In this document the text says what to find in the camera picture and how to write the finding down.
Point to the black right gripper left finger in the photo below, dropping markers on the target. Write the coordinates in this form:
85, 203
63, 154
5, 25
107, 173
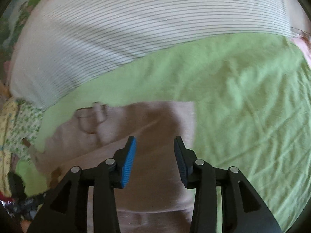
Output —
65, 207

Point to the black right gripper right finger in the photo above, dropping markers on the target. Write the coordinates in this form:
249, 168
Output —
243, 209

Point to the beige fleece sweater brown cuffs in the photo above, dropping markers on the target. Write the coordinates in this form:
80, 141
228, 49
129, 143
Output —
155, 199

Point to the green white patterned cloth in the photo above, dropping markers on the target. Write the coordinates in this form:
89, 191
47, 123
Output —
26, 124

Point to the yellow patterned cloth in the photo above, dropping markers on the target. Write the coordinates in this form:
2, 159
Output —
8, 117

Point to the light green bed sheet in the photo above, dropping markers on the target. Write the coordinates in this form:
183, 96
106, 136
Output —
252, 99

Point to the white striped pillow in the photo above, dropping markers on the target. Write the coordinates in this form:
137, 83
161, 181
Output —
68, 42

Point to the gold framed landscape painting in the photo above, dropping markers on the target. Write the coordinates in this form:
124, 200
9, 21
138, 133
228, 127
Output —
14, 17

